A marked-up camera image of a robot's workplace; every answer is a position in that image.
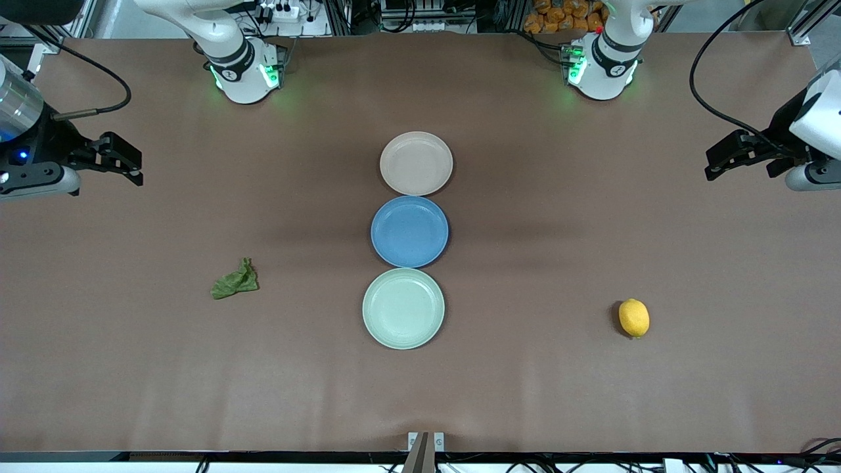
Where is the green lettuce leaf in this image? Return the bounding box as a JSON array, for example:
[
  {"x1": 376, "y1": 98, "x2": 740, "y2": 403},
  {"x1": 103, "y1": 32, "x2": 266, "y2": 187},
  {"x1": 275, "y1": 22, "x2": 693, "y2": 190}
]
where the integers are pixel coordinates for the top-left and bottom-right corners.
[{"x1": 210, "y1": 257, "x2": 260, "y2": 300}]

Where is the yellow lemon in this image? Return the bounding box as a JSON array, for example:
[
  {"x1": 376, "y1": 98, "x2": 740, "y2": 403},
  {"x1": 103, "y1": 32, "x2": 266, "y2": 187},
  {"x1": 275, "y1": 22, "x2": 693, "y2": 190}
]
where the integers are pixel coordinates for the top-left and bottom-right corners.
[{"x1": 618, "y1": 298, "x2": 650, "y2": 339}]

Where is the white power strip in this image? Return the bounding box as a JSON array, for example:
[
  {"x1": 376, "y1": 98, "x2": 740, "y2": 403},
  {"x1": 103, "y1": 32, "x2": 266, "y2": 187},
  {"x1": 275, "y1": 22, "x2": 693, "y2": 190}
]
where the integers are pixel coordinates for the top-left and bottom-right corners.
[{"x1": 258, "y1": 3, "x2": 301, "y2": 22}]

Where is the bag of orange items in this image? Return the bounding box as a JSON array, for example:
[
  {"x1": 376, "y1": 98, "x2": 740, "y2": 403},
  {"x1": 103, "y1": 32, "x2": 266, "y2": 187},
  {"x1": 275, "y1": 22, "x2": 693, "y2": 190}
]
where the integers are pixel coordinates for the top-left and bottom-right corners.
[{"x1": 523, "y1": 0, "x2": 606, "y2": 35}]

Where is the beige round plate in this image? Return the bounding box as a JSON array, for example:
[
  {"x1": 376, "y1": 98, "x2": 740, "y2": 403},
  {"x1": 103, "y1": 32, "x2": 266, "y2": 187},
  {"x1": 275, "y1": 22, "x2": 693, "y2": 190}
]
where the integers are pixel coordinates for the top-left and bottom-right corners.
[{"x1": 379, "y1": 131, "x2": 454, "y2": 197}]

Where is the blue round plate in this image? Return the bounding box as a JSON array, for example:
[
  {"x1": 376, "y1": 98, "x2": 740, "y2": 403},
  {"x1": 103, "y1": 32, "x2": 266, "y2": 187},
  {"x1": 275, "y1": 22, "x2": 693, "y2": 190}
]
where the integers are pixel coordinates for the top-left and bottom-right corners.
[{"x1": 370, "y1": 195, "x2": 450, "y2": 269}]

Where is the pale green round plate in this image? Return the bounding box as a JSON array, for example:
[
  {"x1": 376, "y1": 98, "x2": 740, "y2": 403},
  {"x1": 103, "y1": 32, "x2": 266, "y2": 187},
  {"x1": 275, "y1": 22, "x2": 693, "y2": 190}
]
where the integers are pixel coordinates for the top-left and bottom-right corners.
[{"x1": 362, "y1": 267, "x2": 446, "y2": 350}]

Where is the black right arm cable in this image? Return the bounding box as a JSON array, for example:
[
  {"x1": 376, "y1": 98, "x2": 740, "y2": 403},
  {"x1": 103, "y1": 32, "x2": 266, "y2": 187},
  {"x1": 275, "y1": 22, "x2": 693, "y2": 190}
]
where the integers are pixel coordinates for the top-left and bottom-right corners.
[{"x1": 23, "y1": 26, "x2": 132, "y2": 123}]

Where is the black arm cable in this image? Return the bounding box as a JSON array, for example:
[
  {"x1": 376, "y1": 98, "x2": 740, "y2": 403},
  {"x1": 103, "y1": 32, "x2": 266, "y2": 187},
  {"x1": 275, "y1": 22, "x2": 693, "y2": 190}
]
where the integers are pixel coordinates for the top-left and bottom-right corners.
[
  {"x1": 23, "y1": 26, "x2": 132, "y2": 123},
  {"x1": 688, "y1": 0, "x2": 800, "y2": 158}
]

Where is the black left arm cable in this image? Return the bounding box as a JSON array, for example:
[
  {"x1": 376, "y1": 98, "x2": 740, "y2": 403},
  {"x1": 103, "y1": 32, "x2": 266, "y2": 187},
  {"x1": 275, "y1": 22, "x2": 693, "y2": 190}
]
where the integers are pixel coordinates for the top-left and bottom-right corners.
[{"x1": 688, "y1": 0, "x2": 800, "y2": 158}]

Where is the aluminium frame profile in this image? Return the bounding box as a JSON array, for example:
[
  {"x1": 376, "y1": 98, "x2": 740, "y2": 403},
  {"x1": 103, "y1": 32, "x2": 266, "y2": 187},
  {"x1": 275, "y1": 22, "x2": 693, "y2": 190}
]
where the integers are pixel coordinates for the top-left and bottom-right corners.
[
  {"x1": 0, "y1": 0, "x2": 101, "y2": 74},
  {"x1": 785, "y1": 0, "x2": 841, "y2": 47}
]

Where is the metal table edge bracket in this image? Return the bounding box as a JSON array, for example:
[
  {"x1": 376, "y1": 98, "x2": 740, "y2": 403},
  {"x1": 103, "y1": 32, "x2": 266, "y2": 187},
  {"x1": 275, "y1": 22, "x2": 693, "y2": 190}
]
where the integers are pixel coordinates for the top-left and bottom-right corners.
[{"x1": 402, "y1": 431, "x2": 446, "y2": 473}]

